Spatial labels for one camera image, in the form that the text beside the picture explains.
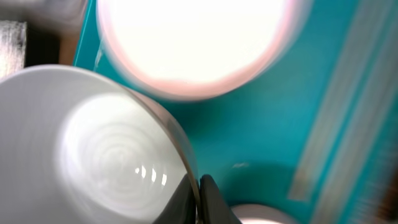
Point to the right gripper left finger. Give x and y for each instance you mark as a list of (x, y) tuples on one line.
[(181, 208)]

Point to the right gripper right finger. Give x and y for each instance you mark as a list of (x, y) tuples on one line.
[(213, 206)]

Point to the large white plate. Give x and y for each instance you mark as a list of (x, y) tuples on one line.
[(194, 50)]

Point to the black plastic tray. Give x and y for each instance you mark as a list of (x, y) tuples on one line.
[(42, 47)]

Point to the teal serving tray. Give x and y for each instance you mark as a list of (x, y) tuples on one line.
[(251, 139)]

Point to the grey bowl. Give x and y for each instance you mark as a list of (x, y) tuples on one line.
[(78, 148)]

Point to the pink white bowl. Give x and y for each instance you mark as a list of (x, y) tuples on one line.
[(261, 214)]

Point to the wooden chopstick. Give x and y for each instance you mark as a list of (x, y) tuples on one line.
[(369, 18), (371, 108)]

